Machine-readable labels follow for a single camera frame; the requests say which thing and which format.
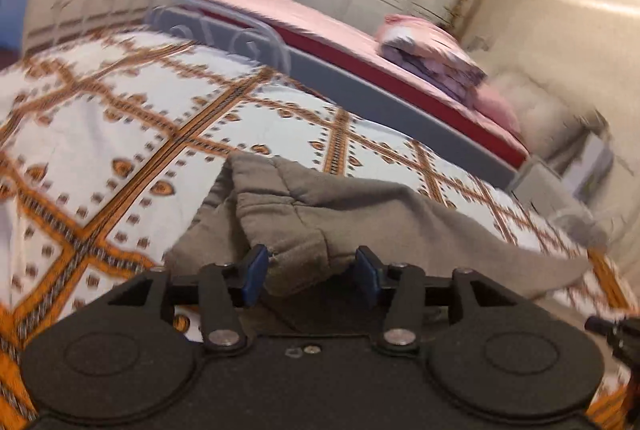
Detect grey fleece pants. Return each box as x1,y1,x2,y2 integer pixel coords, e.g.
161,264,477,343
162,151,594,336

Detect white bedside table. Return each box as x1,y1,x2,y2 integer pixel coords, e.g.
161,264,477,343
506,133,614,249

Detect white orange patterned bedspread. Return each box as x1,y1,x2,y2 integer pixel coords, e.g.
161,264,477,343
0,27,640,430

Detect pink pillow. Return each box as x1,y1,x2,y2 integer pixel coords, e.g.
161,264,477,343
473,84,521,138

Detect beige cushioned headboard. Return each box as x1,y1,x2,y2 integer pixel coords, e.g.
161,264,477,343
486,70,608,161

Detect folded pink white duvet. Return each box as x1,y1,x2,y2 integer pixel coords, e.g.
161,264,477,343
375,14,486,106

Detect white metal bed footboard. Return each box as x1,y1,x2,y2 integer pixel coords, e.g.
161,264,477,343
144,0,292,76

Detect pink bed with grey frame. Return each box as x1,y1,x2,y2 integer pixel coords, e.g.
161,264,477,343
144,0,532,191

